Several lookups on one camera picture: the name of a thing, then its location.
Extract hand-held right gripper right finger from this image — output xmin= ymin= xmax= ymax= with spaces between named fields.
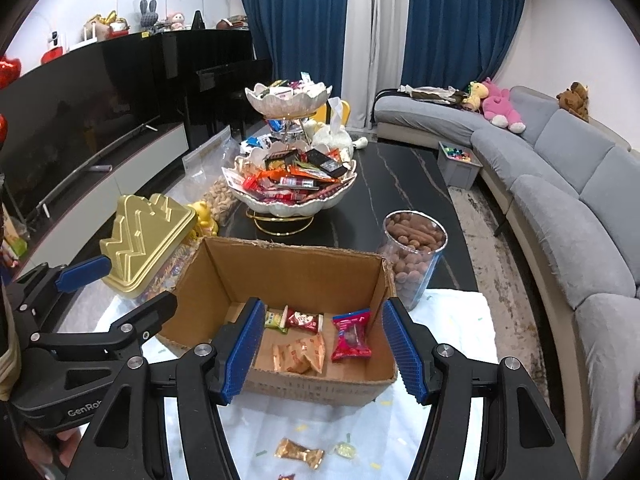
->
xmin=381 ymin=297 xmax=583 ymax=480

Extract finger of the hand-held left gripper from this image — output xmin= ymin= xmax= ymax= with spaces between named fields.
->
xmin=5 ymin=255 xmax=112 ymax=321
xmin=35 ymin=291 xmax=178 ymax=356

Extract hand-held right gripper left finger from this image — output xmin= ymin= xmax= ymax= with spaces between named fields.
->
xmin=80 ymin=297 xmax=266 ymax=480

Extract red candy with face print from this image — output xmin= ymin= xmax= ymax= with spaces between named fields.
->
xmin=284 ymin=306 xmax=323 ymax=334

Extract brown cardboard box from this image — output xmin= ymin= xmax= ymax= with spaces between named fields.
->
xmin=157 ymin=236 xmax=398 ymax=408

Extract gold candy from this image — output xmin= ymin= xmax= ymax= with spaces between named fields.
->
xmin=275 ymin=437 xmax=325 ymax=471

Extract clear jar of brown snacks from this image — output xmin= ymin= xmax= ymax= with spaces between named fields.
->
xmin=377 ymin=210 xmax=447 ymax=311

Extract small heap of white snacks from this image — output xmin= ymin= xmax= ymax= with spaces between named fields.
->
xmin=255 ymin=77 xmax=328 ymax=98

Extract person's left hand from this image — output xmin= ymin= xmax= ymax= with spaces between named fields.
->
xmin=22 ymin=427 xmax=83 ymax=476

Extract light blue speckled cloth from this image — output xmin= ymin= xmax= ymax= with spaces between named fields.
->
xmin=65 ymin=285 xmax=501 ymax=480

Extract red plastic snack packet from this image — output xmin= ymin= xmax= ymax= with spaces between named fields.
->
xmin=331 ymin=310 xmax=373 ymax=362

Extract green and yellow snack bag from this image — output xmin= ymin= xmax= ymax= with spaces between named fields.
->
xmin=0 ymin=217 xmax=28 ymax=267

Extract clear candy container gold lid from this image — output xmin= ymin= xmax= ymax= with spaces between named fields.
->
xmin=99 ymin=192 xmax=198 ymax=301

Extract yellow toy figure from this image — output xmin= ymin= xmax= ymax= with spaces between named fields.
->
xmin=187 ymin=200 xmax=221 ymax=238

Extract grey television cabinet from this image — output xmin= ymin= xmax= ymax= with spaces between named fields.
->
xmin=0 ymin=121 xmax=190 ymax=281

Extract bag of peanuts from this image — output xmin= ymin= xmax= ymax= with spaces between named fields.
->
xmin=206 ymin=177 xmax=241 ymax=226

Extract beige patterned rug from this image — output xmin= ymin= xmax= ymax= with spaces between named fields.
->
xmin=447 ymin=185 xmax=551 ymax=406

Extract black curved television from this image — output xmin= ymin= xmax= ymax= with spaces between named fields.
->
xmin=0 ymin=35 xmax=161 ymax=221

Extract two-tier white bowl stand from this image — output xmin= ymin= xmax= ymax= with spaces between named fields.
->
xmin=235 ymin=80 xmax=358 ymax=236

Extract clear plastic bag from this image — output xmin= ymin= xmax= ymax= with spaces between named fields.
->
xmin=182 ymin=127 xmax=241 ymax=183

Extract pile of mixed snack packets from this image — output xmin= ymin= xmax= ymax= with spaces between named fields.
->
xmin=239 ymin=140 xmax=356 ymax=201

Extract grey storage bin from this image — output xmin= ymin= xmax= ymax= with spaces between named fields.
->
xmin=437 ymin=141 xmax=483 ymax=191

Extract white dog on red house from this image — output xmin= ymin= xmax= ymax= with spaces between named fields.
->
xmin=41 ymin=31 xmax=68 ymax=63

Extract white plush toy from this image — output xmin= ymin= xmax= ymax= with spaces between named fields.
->
xmin=305 ymin=100 xmax=353 ymax=151

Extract gold and white toy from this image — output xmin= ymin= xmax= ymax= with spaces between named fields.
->
xmin=82 ymin=10 xmax=131 ymax=41

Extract yellow chair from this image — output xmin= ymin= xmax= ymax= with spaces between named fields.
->
xmin=320 ymin=97 xmax=352 ymax=126

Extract black upright piano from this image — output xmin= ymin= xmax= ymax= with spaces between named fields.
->
xmin=150 ymin=29 xmax=273 ymax=143

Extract pile of clothes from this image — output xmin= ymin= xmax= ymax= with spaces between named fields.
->
xmin=397 ymin=85 xmax=471 ymax=106

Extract grey rabbit plush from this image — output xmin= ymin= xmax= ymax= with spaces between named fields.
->
xmin=137 ymin=0 xmax=158 ymax=31

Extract grey curved sofa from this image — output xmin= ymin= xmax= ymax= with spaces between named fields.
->
xmin=374 ymin=85 xmax=640 ymax=480

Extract pink plush toy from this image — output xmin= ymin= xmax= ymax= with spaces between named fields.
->
xmin=481 ymin=77 xmax=527 ymax=133

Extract yellow plush toy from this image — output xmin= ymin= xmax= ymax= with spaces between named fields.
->
xmin=462 ymin=81 xmax=488 ymax=111

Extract brown plush toy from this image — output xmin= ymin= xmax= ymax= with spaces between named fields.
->
xmin=556 ymin=81 xmax=590 ymax=122

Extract white sheer curtain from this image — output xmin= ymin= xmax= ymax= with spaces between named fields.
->
xmin=342 ymin=0 xmax=413 ymax=133

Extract blue curtain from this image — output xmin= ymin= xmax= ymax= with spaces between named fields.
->
xmin=407 ymin=0 xmax=528 ymax=98
xmin=235 ymin=0 xmax=346 ymax=103

